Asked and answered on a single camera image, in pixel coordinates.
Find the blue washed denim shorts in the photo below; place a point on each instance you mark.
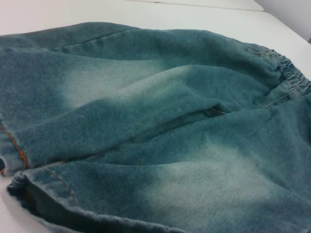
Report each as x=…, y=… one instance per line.
x=155, y=121

